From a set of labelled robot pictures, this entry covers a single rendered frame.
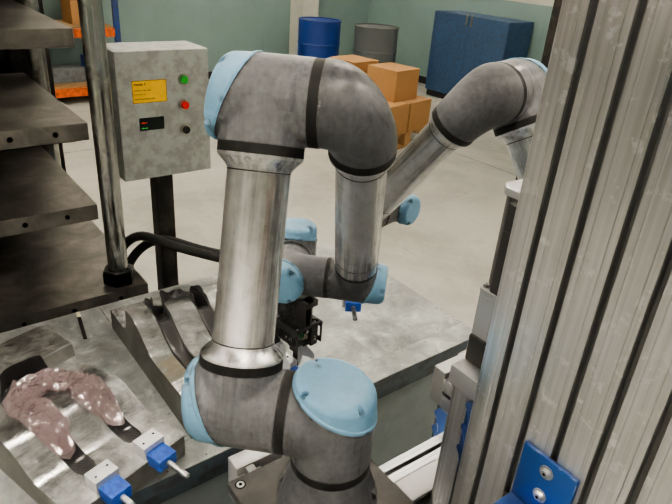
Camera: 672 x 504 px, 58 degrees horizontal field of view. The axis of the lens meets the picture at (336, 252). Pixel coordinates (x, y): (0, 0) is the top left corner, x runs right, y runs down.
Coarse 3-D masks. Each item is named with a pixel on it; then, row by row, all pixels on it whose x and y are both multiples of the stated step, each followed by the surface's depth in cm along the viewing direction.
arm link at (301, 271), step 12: (288, 252) 110; (300, 252) 111; (288, 264) 106; (300, 264) 107; (312, 264) 107; (324, 264) 107; (288, 276) 105; (300, 276) 106; (312, 276) 106; (288, 288) 106; (300, 288) 106; (312, 288) 107; (288, 300) 107
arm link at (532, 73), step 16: (512, 64) 110; (528, 64) 113; (528, 80) 109; (544, 80) 114; (528, 96) 110; (528, 112) 112; (496, 128) 116; (512, 128) 113; (528, 128) 112; (512, 144) 116; (528, 144) 114; (512, 160) 118
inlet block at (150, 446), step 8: (152, 432) 123; (136, 440) 120; (144, 440) 120; (152, 440) 121; (160, 440) 122; (136, 448) 120; (144, 448) 119; (152, 448) 120; (160, 448) 121; (168, 448) 121; (144, 456) 119; (152, 456) 119; (160, 456) 119; (168, 456) 119; (176, 456) 121; (152, 464) 119; (160, 464) 118; (168, 464) 119; (176, 464) 118; (160, 472) 118; (184, 472) 117
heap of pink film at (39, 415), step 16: (48, 368) 136; (16, 384) 130; (32, 384) 130; (48, 384) 131; (64, 384) 131; (80, 384) 128; (96, 384) 129; (16, 400) 126; (32, 400) 125; (48, 400) 123; (80, 400) 127; (96, 400) 126; (112, 400) 129; (16, 416) 122; (32, 416) 120; (48, 416) 120; (64, 416) 122; (112, 416) 126; (32, 432) 118; (48, 432) 119; (64, 432) 120; (48, 448) 118; (64, 448) 118
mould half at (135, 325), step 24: (216, 288) 164; (120, 312) 164; (144, 312) 151; (192, 312) 155; (120, 336) 162; (144, 336) 146; (192, 336) 151; (144, 360) 149; (168, 360) 143; (168, 384) 137
